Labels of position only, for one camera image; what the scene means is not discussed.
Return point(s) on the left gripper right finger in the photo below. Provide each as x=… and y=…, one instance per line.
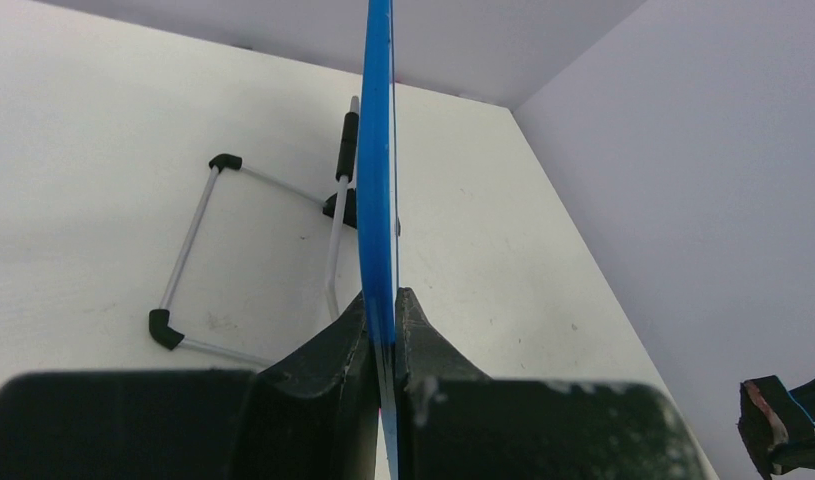
x=456, y=422

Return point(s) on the wire easel stand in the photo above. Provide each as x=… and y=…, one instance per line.
x=264, y=264

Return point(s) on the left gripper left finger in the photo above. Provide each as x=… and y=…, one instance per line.
x=313, y=415

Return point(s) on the blue framed whiteboard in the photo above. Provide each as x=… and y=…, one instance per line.
x=376, y=184

